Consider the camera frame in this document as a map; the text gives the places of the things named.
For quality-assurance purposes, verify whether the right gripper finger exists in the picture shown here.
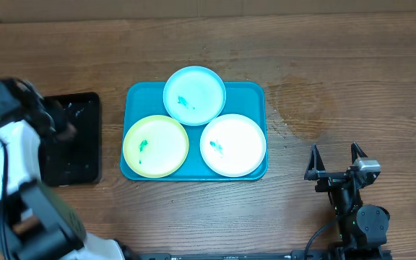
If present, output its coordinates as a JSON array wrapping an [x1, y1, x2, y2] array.
[[306, 144, 326, 173], [350, 142, 367, 163]]

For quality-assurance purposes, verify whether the orange and black sponge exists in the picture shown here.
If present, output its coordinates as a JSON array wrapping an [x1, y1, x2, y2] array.
[[56, 123, 77, 142]]

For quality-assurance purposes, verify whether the yellow green plate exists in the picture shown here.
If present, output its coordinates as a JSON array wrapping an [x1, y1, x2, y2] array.
[[122, 115, 189, 178]]

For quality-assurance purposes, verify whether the light blue plate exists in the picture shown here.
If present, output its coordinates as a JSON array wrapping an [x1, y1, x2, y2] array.
[[162, 66, 227, 126]]

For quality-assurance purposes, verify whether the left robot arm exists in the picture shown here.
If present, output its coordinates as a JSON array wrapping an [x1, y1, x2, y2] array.
[[0, 78, 135, 259]]

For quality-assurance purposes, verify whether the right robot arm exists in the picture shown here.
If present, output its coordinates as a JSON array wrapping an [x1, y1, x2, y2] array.
[[301, 142, 392, 259]]

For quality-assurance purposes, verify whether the black plastic tray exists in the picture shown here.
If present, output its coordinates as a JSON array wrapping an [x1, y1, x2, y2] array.
[[40, 92, 102, 186]]

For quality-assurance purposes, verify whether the teal plastic serving tray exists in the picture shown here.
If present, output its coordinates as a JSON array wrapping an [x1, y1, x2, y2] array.
[[123, 82, 269, 181]]

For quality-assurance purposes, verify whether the white plate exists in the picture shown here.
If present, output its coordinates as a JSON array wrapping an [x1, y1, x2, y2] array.
[[199, 114, 267, 178]]

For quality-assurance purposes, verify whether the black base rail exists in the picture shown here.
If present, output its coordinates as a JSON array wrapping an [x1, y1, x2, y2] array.
[[135, 248, 393, 260]]

